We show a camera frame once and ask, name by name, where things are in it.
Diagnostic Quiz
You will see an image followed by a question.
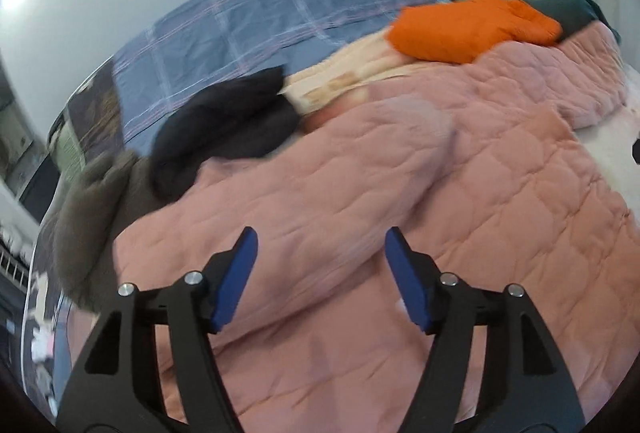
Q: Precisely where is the blue plaid pillow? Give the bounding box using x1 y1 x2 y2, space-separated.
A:
113 0 448 154

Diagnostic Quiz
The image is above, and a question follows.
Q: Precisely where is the orange folded garment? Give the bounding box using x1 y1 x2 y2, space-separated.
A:
387 0 563 65

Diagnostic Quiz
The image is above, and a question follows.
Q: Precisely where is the patterned patchwork bedsheet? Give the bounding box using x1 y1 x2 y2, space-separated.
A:
20 58 122 422

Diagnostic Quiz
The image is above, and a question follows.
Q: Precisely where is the dark teal garment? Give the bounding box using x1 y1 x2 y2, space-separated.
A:
525 0 622 43

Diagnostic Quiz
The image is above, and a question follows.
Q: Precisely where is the cream fleece blanket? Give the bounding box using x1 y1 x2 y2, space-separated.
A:
281 27 445 116

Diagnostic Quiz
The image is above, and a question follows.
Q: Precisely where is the pink quilted garment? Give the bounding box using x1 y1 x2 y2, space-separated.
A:
66 19 640 433

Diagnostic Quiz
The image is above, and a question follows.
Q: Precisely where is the black garment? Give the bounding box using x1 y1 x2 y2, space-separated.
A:
150 66 302 202

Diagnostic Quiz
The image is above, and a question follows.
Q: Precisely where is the grey-brown fleece garment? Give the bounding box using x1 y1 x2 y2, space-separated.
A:
53 150 163 314

